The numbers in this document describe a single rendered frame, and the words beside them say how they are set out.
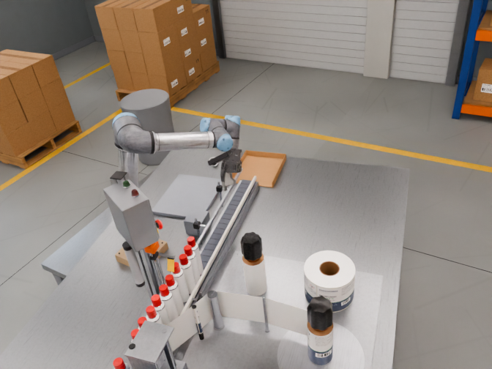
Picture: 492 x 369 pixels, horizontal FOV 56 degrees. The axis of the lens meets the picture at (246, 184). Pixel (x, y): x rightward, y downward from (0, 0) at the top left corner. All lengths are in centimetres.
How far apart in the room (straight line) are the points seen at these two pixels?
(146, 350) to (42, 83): 398
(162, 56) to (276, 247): 355
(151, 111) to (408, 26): 308
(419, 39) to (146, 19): 304
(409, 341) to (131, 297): 164
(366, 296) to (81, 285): 128
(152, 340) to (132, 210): 43
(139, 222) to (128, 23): 410
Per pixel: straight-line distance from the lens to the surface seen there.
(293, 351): 179
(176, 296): 188
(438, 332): 304
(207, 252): 218
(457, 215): 384
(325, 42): 610
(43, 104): 524
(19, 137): 511
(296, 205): 247
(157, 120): 430
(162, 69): 546
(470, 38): 481
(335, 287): 180
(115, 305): 216
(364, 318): 190
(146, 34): 540
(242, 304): 178
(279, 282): 201
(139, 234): 163
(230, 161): 218
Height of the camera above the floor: 238
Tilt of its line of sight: 36 degrees down
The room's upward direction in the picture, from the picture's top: 7 degrees counter-clockwise
